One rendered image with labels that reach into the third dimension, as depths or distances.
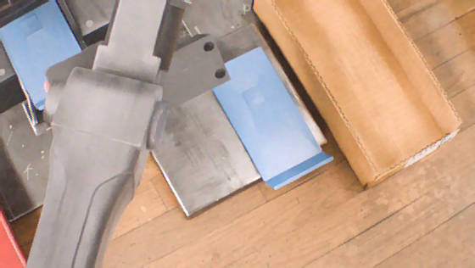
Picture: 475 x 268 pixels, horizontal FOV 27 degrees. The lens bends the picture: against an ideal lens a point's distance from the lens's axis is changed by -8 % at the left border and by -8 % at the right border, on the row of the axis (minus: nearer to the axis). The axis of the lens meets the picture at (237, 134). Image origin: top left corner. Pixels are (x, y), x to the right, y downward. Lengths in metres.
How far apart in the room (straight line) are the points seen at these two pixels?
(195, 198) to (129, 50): 0.35
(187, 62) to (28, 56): 0.26
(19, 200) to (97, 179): 0.45
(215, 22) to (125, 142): 0.50
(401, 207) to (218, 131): 0.22
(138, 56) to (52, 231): 0.17
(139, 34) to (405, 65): 0.46
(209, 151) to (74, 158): 0.43
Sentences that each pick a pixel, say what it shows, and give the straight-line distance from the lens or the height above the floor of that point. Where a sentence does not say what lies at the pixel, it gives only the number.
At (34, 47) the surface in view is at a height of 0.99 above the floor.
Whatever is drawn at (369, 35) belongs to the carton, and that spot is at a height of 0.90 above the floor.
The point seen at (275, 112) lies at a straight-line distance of 1.12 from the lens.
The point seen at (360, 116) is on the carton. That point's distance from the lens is 1.15.
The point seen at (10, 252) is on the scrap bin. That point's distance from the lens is 1.11.
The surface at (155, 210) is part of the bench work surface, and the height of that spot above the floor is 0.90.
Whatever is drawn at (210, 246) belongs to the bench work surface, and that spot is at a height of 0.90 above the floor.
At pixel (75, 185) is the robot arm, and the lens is 0.68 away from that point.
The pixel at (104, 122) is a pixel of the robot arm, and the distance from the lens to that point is 0.71.
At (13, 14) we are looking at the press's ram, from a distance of 0.96.
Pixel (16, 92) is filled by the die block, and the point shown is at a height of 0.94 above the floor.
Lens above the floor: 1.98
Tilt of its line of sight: 72 degrees down
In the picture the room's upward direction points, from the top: 9 degrees clockwise
